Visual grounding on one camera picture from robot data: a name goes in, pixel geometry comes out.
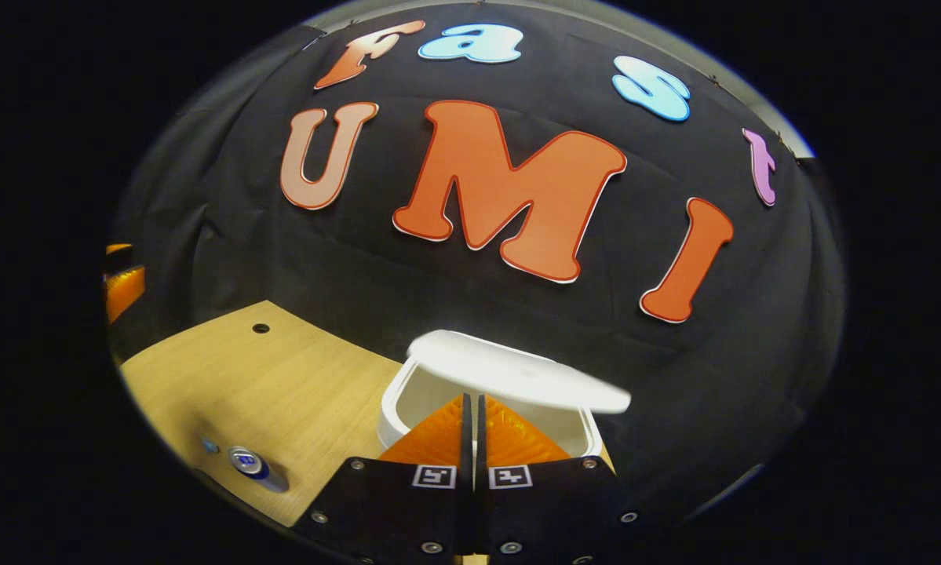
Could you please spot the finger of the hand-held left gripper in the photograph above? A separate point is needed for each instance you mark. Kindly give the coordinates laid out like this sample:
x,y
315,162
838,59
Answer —
x,y
117,251
125,292

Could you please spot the black backdrop cloth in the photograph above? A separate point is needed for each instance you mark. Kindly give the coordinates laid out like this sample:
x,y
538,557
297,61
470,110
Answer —
x,y
360,275

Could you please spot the blue paper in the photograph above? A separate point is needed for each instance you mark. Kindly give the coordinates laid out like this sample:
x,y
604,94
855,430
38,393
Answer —
x,y
209,446

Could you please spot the blue pop can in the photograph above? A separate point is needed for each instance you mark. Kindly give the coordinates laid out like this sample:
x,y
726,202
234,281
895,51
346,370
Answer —
x,y
254,467

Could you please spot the white desktop garbage bin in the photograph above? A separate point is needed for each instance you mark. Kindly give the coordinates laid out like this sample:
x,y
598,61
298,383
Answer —
x,y
517,373

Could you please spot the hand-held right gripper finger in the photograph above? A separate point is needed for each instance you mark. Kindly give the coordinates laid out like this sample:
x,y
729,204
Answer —
x,y
481,502
465,502

